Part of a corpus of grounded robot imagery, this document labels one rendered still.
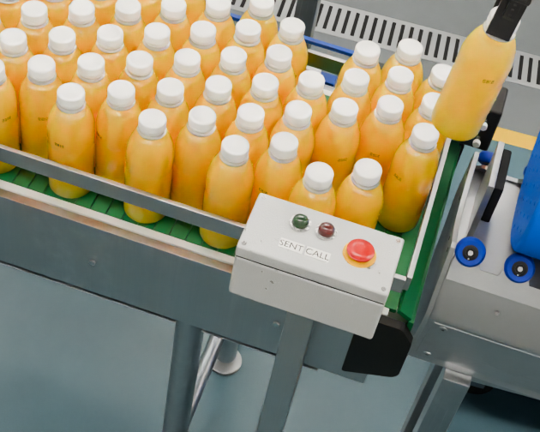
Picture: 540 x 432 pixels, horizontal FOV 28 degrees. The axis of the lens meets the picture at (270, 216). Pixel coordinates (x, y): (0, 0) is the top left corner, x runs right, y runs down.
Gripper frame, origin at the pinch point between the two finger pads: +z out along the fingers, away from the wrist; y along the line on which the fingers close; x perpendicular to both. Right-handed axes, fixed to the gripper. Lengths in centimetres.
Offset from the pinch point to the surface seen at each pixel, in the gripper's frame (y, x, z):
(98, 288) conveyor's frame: -16, 40, 67
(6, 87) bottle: -9, 60, 37
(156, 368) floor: 17, 33, 142
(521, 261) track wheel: -2.8, -18.2, 39.2
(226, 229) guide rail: -14, 23, 44
